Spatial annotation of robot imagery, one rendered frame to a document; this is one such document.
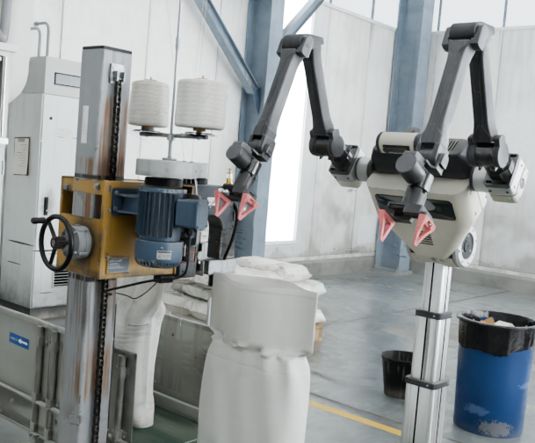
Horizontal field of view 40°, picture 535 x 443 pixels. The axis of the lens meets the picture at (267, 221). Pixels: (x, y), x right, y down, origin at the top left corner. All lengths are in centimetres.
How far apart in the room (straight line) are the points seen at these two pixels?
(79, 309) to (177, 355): 89
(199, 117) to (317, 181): 757
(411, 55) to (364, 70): 94
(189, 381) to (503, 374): 193
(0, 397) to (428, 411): 179
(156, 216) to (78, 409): 70
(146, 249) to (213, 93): 54
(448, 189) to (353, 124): 804
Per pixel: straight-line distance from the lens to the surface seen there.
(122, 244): 243
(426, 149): 200
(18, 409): 332
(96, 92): 243
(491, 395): 446
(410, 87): 1123
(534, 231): 1055
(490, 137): 228
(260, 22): 878
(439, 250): 267
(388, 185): 260
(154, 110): 258
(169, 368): 334
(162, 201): 228
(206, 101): 238
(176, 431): 298
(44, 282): 643
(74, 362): 254
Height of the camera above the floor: 142
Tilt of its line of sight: 4 degrees down
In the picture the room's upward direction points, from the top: 5 degrees clockwise
